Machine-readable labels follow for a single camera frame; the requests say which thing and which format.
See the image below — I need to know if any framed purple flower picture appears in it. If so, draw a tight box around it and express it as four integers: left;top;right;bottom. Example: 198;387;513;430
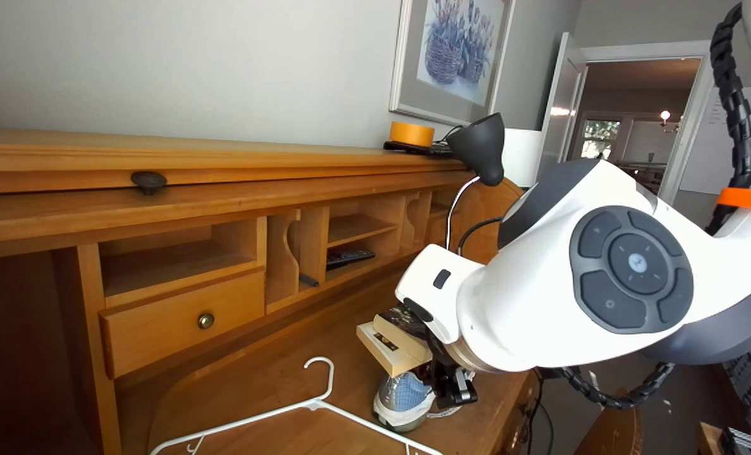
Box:
388;0;519;129

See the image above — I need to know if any wooden chair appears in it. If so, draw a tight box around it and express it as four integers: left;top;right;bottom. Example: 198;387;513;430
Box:
575;404;647;455

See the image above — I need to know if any wooden desk drawer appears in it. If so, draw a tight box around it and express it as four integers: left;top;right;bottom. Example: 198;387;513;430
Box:
98;267;268;379

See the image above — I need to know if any yellow masking tape roll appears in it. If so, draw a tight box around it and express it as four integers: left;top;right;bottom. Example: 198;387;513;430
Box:
388;118;438;152

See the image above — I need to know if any purple Sheryl Woods paperback book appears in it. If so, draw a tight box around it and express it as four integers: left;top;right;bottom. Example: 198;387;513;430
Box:
355;310;438;379

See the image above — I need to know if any black cable drag chain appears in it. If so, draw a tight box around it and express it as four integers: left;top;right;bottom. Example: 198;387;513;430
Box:
552;3;751;411

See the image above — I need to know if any black flat object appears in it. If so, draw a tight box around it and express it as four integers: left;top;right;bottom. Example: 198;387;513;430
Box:
383;139;458;161

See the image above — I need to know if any white cylindrical container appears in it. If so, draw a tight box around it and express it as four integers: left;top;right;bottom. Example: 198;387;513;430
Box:
500;126;547;188

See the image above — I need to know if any blue grey sneaker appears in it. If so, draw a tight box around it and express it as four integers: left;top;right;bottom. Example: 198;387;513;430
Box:
371;369;441;434

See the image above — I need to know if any orange cable clip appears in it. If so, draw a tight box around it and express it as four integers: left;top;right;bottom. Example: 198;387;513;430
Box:
715;185;751;211

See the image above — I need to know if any black flat device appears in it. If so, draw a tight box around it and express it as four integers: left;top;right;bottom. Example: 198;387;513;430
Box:
324;245;376;272

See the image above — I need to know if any black roll-top handle knob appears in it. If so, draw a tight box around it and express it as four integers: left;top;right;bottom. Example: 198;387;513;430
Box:
129;169;170;197

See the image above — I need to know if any white door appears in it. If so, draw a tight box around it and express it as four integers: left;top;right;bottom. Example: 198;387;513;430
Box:
538;29;591;167

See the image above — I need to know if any black gooseneck desk lamp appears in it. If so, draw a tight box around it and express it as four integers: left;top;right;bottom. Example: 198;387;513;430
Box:
428;111;510;407

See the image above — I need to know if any white plastic clothes hanger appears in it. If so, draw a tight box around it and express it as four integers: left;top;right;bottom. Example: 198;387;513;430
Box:
149;354;446;455

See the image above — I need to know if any wooden desk hutch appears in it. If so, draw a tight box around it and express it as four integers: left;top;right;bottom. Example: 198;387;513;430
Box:
0;126;547;455

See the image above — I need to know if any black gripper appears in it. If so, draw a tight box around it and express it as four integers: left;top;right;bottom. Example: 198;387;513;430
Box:
371;297;464;374

